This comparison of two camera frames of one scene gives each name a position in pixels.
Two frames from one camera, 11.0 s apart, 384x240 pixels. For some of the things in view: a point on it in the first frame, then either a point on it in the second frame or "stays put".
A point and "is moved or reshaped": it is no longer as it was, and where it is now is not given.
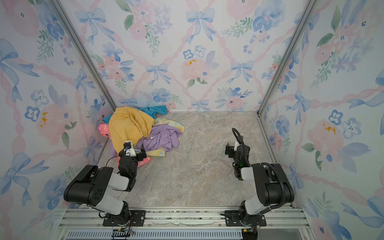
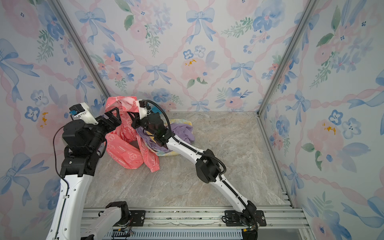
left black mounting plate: [131, 218] stays put
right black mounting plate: [234, 218] stays put
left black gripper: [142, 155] -> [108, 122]
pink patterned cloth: [104, 129] is moved or reshaped
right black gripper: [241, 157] -> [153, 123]
